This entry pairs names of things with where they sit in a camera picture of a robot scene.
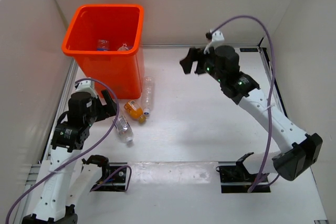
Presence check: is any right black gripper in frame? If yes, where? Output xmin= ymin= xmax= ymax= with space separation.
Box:
xmin=179 ymin=45 xmax=225 ymax=84

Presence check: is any clear bottle white label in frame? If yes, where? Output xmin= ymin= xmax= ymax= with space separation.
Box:
xmin=115 ymin=114 xmax=134 ymax=145

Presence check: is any orange juice bottle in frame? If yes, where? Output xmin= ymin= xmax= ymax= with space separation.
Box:
xmin=124 ymin=100 xmax=146 ymax=124

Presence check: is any blue label Pocari bottle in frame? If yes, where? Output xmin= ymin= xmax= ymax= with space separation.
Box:
xmin=97 ymin=39 xmax=110 ymax=51

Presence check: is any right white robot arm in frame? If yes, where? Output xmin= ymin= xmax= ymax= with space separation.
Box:
xmin=180 ymin=45 xmax=322 ymax=182

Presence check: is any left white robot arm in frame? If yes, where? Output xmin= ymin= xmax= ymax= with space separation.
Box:
xmin=22 ymin=89 xmax=119 ymax=223

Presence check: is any clear bottle in bin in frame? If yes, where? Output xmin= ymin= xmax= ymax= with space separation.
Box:
xmin=118 ymin=44 xmax=133 ymax=51

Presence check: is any orange plastic bin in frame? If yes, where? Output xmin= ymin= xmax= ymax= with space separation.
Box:
xmin=61 ymin=4 xmax=144 ymax=99

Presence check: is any clear unlabelled plastic bottle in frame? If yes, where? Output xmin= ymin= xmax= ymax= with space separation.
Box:
xmin=141 ymin=76 xmax=155 ymax=116

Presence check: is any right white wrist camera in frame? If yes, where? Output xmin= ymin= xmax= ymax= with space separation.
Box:
xmin=203 ymin=29 xmax=225 ymax=54

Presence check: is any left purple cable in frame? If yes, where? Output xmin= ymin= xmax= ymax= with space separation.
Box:
xmin=5 ymin=77 xmax=132 ymax=224

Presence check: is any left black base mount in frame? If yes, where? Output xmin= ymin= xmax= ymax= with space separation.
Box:
xmin=91 ymin=163 xmax=132 ymax=193

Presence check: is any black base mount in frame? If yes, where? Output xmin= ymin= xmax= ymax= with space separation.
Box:
xmin=91 ymin=163 xmax=132 ymax=193
xmin=216 ymin=165 xmax=256 ymax=194

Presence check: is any aluminium frame rail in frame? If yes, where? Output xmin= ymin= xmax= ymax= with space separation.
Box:
xmin=9 ymin=59 xmax=78 ymax=223

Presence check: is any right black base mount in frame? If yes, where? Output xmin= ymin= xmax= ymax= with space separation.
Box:
xmin=216 ymin=165 xmax=256 ymax=194

